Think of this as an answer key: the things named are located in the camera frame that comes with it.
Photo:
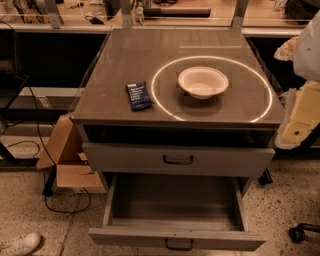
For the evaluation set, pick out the yellow foam covered gripper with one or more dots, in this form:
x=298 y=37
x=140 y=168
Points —
x=309 y=53

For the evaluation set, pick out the grey drawer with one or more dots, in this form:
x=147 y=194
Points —
x=175 y=212
x=178 y=160

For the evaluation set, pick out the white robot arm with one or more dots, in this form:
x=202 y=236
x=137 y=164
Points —
x=302 y=106

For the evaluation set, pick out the grey drawer cabinet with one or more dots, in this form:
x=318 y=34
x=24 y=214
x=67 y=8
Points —
x=246 y=115

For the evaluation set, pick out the grey top drawer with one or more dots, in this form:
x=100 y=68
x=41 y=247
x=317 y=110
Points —
x=178 y=160

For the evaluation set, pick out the black office chair base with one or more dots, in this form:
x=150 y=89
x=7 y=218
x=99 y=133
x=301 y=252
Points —
x=297 y=234

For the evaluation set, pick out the blue snack bar packet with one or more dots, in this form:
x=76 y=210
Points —
x=139 y=96

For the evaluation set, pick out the brown cardboard box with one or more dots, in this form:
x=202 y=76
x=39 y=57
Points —
x=64 y=152

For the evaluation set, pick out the black shelf unit left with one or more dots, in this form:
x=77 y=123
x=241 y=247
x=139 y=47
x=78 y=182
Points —
x=11 y=85

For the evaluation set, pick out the white sneaker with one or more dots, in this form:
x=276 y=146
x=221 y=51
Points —
x=21 y=245

